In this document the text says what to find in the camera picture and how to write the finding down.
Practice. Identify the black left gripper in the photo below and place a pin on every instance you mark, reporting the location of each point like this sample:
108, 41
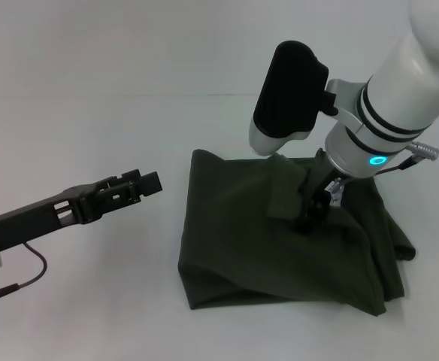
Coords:
35, 218

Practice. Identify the dark green printed t-shirt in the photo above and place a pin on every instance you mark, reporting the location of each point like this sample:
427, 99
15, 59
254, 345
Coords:
261, 244

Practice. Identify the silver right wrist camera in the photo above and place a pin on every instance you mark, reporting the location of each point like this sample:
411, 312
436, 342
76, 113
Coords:
287, 97

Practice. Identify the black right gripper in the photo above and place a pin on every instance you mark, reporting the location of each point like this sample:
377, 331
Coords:
319, 180

